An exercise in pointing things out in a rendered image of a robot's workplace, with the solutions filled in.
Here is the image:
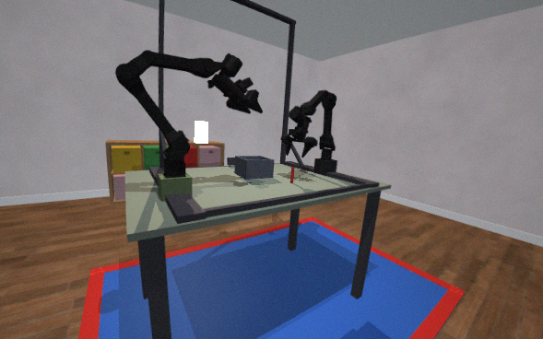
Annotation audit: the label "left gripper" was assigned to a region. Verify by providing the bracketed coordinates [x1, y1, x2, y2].
[281, 125, 318, 158]

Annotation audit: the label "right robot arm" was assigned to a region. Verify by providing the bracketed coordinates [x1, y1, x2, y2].
[115, 51, 242, 178]

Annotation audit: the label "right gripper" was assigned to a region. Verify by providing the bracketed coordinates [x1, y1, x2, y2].
[223, 81, 263, 114]

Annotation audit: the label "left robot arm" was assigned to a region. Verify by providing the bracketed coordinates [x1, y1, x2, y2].
[289, 90, 336, 160]

